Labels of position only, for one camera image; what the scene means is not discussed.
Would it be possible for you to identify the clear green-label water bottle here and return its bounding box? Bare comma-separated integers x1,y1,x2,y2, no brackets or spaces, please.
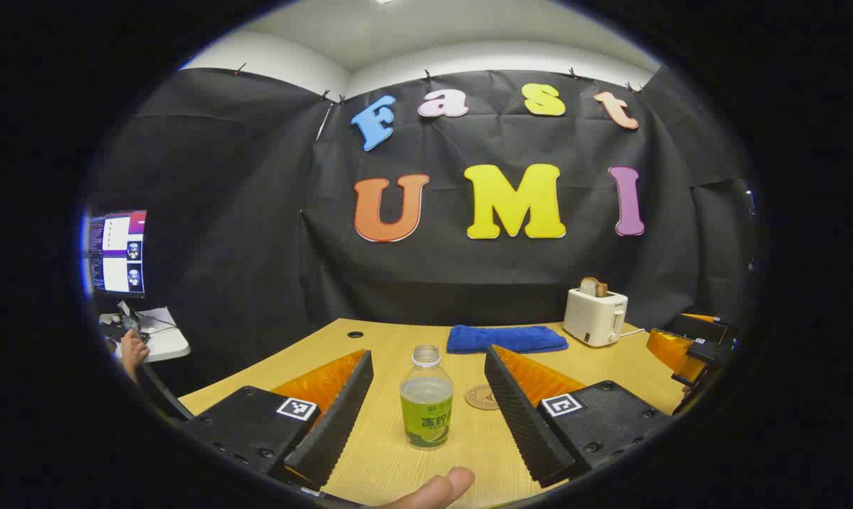
399,345,454,450

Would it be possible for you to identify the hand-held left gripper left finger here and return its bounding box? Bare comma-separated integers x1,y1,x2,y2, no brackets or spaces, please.
182,349,375,492

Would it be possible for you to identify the white side desk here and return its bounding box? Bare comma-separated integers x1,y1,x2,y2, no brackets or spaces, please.
100,304,191,363

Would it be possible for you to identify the black curved bar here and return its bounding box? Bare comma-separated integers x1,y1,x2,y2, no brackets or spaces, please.
139,361,194,422

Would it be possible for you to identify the computer monitor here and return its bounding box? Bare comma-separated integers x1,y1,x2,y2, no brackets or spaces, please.
87,209,148,298

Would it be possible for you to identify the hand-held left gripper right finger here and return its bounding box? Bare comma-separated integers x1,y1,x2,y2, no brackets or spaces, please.
484,344,674,488

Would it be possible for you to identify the round cork coaster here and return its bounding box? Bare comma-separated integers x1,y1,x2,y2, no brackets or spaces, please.
466,384,501,411

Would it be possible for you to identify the blue folded towel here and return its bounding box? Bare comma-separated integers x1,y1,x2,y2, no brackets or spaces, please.
447,324,570,354

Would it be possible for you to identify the white toaster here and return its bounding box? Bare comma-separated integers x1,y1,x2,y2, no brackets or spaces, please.
563,288,629,348

